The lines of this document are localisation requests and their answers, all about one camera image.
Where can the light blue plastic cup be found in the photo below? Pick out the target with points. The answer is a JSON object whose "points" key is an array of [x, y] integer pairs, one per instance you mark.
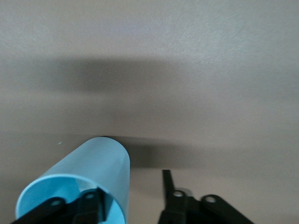
{"points": [[100, 161]]}

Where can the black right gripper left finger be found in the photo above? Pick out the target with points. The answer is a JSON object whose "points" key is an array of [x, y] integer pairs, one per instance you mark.
{"points": [[86, 210]]}

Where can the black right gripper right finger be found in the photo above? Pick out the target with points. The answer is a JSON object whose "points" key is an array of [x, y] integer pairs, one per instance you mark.
{"points": [[180, 210]]}

